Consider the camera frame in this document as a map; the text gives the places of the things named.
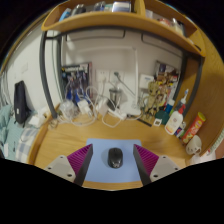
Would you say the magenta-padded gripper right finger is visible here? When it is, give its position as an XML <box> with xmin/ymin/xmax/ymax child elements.
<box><xmin>132</xmin><ymin>143</ymin><xmax>181</xmax><ymax>187</ymax></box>

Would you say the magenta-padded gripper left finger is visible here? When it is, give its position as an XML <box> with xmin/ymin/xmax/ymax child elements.
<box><xmin>43</xmin><ymin>143</ymin><xmax>94</xmax><ymax>187</ymax></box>

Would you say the black computer mouse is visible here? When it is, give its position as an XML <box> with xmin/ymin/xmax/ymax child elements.
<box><xmin>107</xmin><ymin>147</ymin><xmax>124</xmax><ymax>169</ymax></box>

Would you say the light blue mouse pad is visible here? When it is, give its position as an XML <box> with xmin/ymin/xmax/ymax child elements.
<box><xmin>82</xmin><ymin>138</ymin><xmax>145</xmax><ymax>184</ymax></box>

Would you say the white mug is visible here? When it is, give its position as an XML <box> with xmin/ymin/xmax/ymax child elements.
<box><xmin>185</xmin><ymin>134</ymin><xmax>204</xmax><ymax>156</ymax></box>

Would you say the checkered bed sheet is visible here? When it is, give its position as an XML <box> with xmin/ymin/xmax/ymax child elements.
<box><xmin>14</xmin><ymin>126</ymin><xmax>42</xmax><ymax>164</ymax></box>

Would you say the white glue bottle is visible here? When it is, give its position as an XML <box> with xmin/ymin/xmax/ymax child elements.
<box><xmin>164</xmin><ymin>98</ymin><xmax>188</xmax><ymax>136</ymax></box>

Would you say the red yellow snack can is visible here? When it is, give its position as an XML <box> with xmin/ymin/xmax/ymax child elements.
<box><xmin>181</xmin><ymin>111</ymin><xmax>207</xmax><ymax>145</ymax></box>

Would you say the white tissue pack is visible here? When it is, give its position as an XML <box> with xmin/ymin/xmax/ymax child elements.
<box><xmin>28</xmin><ymin>113</ymin><xmax>46</xmax><ymax>130</ymax></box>

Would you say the clear dome white device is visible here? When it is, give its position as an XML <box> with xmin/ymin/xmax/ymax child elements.
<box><xmin>59</xmin><ymin>99</ymin><xmax>80</xmax><ymax>120</ymax></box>

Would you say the white multi-port charger block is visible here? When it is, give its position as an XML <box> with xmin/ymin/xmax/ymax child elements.
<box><xmin>77</xmin><ymin>99</ymin><xmax>92</xmax><ymax>116</ymax></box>

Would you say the teal blanket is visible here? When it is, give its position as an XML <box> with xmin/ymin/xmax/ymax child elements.
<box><xmin>0</xmin><ymin>104</ymin><xmax>16</xmax><ymax>161</ymax></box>

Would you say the brown tree figurine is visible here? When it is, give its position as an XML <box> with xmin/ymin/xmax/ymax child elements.
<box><xmin>141</xmin><ymin>81</ymin><xmax>166</xmax><ymax>123</ymax></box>

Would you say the white power strip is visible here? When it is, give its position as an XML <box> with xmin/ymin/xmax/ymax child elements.
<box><xmin>107</xmin><ymin>108</ymin><xmax>129</xmax><ymax>122</ymax></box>

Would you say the white power adapter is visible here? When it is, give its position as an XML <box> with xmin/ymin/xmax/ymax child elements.
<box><xmin>96</xmin><ymin>98</ymin><xmax>110</xmax><ymax>116</ymax></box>

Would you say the black backpack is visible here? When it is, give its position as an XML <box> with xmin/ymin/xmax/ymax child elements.
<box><xmin>13</xmin><ymin>80</ymin><xmax>32</xmax><ymax>128</ymax></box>

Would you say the blue robot model kit box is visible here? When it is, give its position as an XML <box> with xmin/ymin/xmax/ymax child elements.
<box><xmin>60</xmin><ymin>62</ymin><xmax>93</xmax><ymax>103</ymax></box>

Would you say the colourful figure box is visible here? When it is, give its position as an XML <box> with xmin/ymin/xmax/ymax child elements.
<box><xmin>154</xmin><ymin>59</ymin><xmax>181</xmax><ymax>104</ymax></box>

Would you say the white coiled cable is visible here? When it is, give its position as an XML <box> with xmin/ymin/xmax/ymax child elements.
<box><xmin>57</xmin><ymin>84</ymin><xmax>102</xmax><ymax>128</ymax></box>

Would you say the white wall socket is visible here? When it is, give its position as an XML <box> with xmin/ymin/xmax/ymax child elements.
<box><xmin>95</xmin><ymin>69</ymin><xmax>111</xmax><ymax>84</ymax></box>
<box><xmin>109</xmin><ymin>69</ymin><xmax>125</xmax><ymax>85</ymax></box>

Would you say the white wall switch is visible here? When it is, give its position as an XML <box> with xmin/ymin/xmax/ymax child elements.
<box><xmin>20</xmin><ymin>63</ymin><xmax>30</xmax><ymax>75</ymax></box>

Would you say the wooden shelf unit grey frame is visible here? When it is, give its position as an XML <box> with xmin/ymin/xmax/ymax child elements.
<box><xmin>39</xmin><ymin>0</ymin><xmax>224</xmax><ymax>158</ymax></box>

